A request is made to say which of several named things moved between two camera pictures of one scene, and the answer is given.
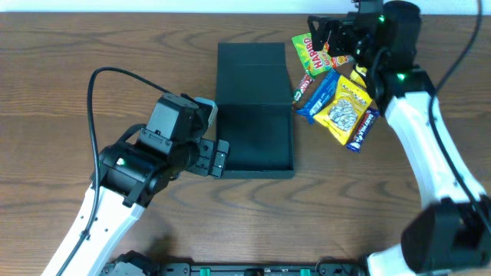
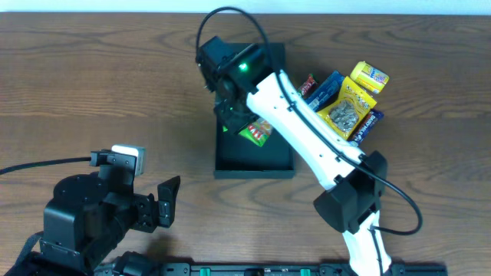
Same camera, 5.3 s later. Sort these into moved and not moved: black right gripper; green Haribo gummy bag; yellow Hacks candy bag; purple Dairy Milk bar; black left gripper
Moved: black left gripper; green Haribo gummy bag; black right gripper
Not moved: purple Dairy Milk bar; yellow Hacks candy bag
